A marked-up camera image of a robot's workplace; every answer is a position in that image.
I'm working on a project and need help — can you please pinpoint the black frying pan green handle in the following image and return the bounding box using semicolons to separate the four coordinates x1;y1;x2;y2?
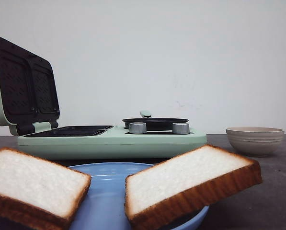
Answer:
122;110;189;131

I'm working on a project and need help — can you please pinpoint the blue plastic plate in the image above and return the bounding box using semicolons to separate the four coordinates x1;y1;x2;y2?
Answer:
67;162;209;230

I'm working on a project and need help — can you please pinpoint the left silver control knob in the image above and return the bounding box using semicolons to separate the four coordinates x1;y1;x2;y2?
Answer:
129;122;147;134

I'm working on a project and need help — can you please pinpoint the right silver control knob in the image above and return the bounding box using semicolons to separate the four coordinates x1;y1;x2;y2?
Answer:
172;123;190;135

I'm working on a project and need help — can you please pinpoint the white bread slice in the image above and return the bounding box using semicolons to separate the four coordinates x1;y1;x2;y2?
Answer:
125;145;263;230
0;148;92;230

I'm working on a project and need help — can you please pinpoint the mint green sandwich maker lid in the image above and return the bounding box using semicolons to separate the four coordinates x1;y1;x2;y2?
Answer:
0;37;60;136

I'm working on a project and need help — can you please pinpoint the mint green breakfast maker base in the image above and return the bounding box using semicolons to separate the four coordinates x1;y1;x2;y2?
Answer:
17;126;207;160

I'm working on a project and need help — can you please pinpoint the beige ribbed ceramic bowl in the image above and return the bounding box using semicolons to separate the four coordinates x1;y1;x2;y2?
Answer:
226;126;285;157

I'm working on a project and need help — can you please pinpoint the silver control knob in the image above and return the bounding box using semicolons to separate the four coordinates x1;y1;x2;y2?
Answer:
172;123;190;135
129;122;147;134

